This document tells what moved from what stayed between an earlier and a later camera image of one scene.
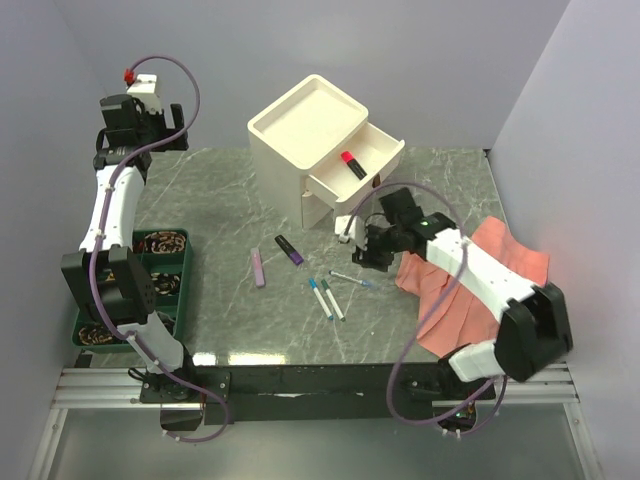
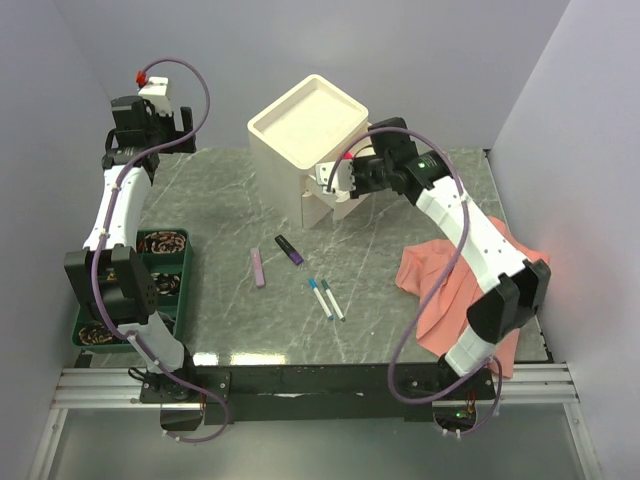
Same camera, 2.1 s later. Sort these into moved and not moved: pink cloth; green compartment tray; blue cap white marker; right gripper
Moved: right gripper
Not moved: green compartment tray; blue cap white marker; pink cloth
